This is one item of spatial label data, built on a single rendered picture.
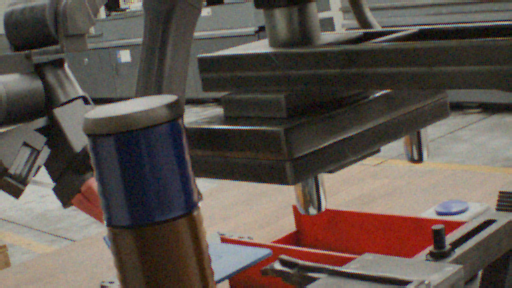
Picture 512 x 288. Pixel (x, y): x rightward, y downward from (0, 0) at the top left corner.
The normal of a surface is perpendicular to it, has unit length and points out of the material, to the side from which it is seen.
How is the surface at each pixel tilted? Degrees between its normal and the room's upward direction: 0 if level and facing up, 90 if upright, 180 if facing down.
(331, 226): 90
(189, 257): 76
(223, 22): 90
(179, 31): 93
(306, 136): 90
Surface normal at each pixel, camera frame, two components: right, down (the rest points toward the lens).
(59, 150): -0.68, 0.29
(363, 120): 0.69, 0.03
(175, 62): 0.82, -0.05
